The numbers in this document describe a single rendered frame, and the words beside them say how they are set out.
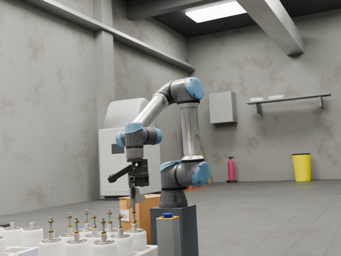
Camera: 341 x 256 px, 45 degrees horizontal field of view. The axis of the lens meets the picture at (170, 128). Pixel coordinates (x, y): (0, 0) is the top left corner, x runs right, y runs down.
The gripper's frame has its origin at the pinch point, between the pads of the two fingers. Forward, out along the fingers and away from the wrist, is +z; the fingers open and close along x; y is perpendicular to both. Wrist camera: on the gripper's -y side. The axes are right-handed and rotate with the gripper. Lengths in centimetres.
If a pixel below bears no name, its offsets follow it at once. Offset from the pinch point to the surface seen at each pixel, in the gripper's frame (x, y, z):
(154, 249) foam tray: -2.4, 8.3, 17.5
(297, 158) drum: 621, 399, -12
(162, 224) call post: -15.5, 10.0, 5.7
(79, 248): -17.5, -21.1, 11.7
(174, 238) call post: -16.9, 14.2, 11.1
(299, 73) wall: 659, 439, -198
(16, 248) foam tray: 26, -51, 17
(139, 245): -4.5, 2.1, 14.8
